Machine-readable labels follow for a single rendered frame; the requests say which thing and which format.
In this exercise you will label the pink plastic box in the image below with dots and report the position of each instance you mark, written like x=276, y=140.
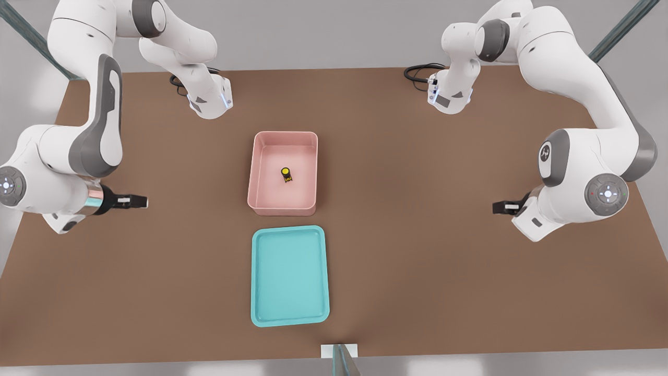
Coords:
x=283, y=173

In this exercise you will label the small yellow black button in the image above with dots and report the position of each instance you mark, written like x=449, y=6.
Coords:
x=286, y=174

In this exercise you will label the pale blue-green tray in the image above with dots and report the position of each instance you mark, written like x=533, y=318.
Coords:
x=290, y=275

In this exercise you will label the silver frame post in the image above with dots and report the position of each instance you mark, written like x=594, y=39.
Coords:
x=342, y=360
x=31, y=39
x=621, y=31

